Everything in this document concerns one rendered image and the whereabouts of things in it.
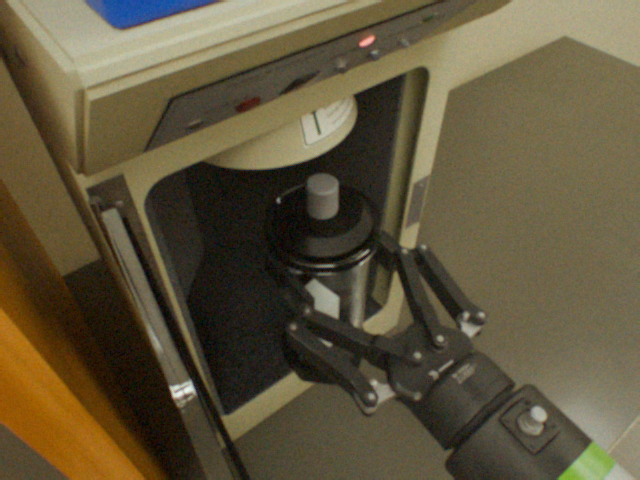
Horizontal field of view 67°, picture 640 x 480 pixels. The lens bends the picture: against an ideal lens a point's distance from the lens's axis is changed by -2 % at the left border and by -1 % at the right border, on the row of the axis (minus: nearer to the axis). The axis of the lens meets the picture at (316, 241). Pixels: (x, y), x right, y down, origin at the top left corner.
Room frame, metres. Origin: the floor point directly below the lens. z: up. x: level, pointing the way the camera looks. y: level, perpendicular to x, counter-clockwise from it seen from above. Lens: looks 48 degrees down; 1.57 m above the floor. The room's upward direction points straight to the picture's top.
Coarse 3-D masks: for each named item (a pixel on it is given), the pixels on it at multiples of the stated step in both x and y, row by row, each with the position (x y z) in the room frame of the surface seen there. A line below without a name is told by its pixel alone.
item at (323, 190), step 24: (312, 192) 0.31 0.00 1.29; (336, 192) 0.31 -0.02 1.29; (288, 216) 0.31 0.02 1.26; (312, 216) 0.31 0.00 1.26; (336, 216) 0.31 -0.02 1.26; (360, 216) 0.31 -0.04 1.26; (288, 240) 0.29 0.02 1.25; (312, 240) 0.28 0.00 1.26; (336, 240) 0.28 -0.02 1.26; (360, 240) 0.29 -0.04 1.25
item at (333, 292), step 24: (288, 192) 0.35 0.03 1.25; (360, 192) 0.35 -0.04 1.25; (312, 264) 0.26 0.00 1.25; (336, 264) 0.26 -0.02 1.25; (360, 264) 0.27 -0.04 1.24; (312, 288) 0.27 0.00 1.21; (336, 288) 0.27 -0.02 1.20; (360, 288) 0.29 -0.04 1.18; (288, 312) 0.29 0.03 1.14; (336, 312) 0.27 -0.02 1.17; (360, 312) 0.29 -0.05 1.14
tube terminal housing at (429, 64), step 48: (0, 48) 0.25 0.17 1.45; (432, 48) 0.38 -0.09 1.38; (288, 96) 0.29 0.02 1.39; (336, 96) 0.32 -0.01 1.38; (432, 96) 0.39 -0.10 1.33; (48, 144) 0.26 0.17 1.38; (192, 144) 0.25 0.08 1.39; (432, 144) 0.40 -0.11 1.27; (144, 192) 0.23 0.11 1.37; (96, 240) 0.25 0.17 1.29; (384, 288) 0.41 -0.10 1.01; (144, 336) 0.25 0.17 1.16; (288, 384) 0.28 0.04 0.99; (240, 432) 0.23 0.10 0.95
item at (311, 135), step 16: (352, 96) 0.39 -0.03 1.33; (320, 112) 0.34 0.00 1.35; (336, 112) 0.35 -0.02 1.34; (352, 112) 0.37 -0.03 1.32; (288, 128) 0.32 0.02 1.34; (304, 128) 0.33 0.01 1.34; (320, 128) 0.33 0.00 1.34; (336, 128) 0.34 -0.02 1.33; (240, 144) 0.31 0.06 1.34; (256, 144) 0.31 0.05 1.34; (272, 144) 0.32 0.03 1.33; (288, 144) 0.32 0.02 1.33; (304, 144) 0.32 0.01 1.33; (320, 144) 0.33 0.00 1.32; (336, 144) 0.34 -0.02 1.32; (208, 160) 0.31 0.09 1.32; (224, 160) 0.31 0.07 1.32; (240, 160) 0.31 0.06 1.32; (256, 160) 0.31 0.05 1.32; (272, 160) 0.31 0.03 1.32; (288, 160) 0.31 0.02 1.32; (304, 160) 0.32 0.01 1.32
